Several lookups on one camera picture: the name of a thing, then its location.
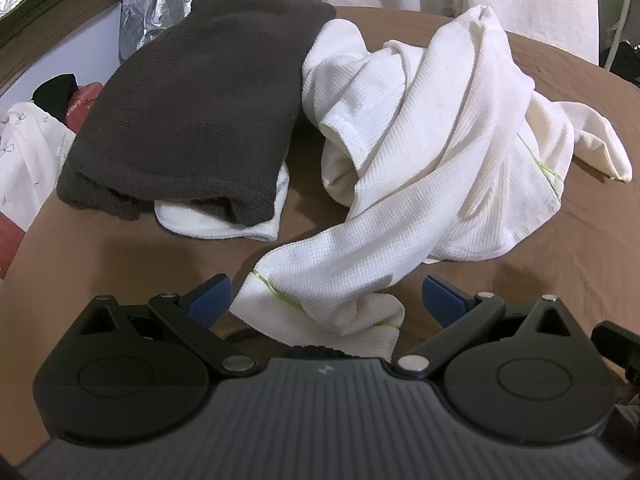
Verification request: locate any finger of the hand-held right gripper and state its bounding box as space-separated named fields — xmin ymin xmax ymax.
xmin=592 ymin=321 xmax=640 ymax=383

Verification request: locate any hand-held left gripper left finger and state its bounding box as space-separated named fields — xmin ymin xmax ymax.
xmin=75 ymin=274 xmax=261 ymax=378

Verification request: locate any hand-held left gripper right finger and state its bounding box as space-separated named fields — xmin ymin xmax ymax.
xmin=392 ymin=274 xmax=576 ymax=380

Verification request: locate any white garment with green trim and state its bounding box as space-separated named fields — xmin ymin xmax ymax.
xmin=230 ymin=5 xmax=633 ymax=361

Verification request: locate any white folded cloth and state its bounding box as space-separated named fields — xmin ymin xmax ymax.
xmin=155 ymin=162 xmax=291 ymax=243

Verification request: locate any dark grey folded cloth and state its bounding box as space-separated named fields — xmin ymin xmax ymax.
xmin=56 ymin=0 xmax=337 ymax=227

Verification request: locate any white printed cloth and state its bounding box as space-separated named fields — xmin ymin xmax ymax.
xmin=0 ymin=101 xmax=76 ymax=233

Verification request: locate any black cloth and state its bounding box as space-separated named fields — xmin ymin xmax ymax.
xmin=32 ymin=74 xmax=81 ymax=123

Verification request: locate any crumpled silver foil sheet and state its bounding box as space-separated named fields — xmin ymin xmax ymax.
xmin=120 ymin=0 xmax=228 ymax=63

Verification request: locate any brown wooden frame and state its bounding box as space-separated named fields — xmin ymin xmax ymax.
xmin=0 ymin=0 xmax=126 ymax=96

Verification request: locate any white cable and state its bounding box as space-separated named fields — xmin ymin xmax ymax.
xmin=602 ymin=0 xmax=635 ymax=68

